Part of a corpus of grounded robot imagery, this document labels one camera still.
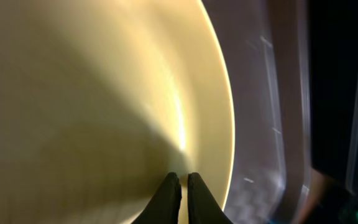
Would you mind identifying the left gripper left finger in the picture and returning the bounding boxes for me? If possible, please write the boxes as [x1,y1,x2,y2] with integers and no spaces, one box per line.
[132,172,181,224]

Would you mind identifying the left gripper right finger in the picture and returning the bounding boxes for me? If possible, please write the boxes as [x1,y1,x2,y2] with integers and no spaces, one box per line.
[187,172,232,224]

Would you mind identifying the yellow-green plate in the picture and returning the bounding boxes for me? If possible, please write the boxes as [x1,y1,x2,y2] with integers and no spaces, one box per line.
[0,0,234,223]

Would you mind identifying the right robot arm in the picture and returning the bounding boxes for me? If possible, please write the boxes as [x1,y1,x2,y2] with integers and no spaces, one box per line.
[305,184,358,224]

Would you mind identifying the black plastic waste tray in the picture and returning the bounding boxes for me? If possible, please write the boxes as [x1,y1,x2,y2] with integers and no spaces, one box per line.
[309,0,358,194]

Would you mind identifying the brown plastic serving tray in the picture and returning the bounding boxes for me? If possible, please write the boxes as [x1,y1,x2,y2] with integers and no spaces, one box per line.
[204,0,310,223]

